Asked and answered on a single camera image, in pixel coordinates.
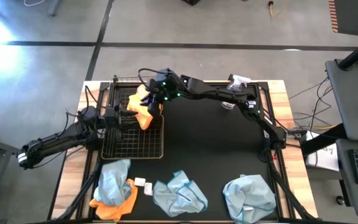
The white towel label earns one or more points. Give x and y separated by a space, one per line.
140 182
148 188

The grey desk top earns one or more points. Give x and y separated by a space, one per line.
350 102

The grey metal furniture leg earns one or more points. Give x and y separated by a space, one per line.
54 9

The black desk leg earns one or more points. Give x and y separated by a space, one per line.
322 140

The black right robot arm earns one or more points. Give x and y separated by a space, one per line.
216 91

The clear plastic spray bottle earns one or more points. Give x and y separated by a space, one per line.
238 81

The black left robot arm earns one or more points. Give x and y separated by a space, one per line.
57 140

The black aluminium table frame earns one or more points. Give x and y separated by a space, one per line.
287 194

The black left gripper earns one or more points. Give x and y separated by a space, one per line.
109 116

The black table mat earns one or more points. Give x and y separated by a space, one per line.
204 140

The deep orange microfiber towel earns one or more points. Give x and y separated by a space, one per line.
117 211

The yellow-orange microfiber towel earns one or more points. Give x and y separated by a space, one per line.
140 118

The white paper sheet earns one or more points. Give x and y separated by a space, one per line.
325 158

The light blue microfiber towel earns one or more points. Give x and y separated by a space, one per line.
249 199
112 180
179 196

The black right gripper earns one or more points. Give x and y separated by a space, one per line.
166 85

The black monitor pole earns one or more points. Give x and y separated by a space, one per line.
356 54

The black caster wheel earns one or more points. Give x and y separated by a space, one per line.
340 200

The black orange-striped floor mat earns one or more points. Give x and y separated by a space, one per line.
353 15

